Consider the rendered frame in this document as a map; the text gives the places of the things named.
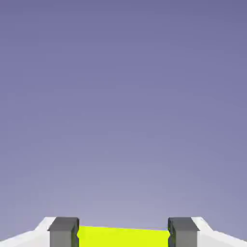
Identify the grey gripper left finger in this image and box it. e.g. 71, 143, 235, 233
0, 216, 80, 247

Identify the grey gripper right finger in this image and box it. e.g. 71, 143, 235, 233
167, 216, 247, 247

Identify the large yellow box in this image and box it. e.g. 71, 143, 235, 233
77, 225, 171, 247

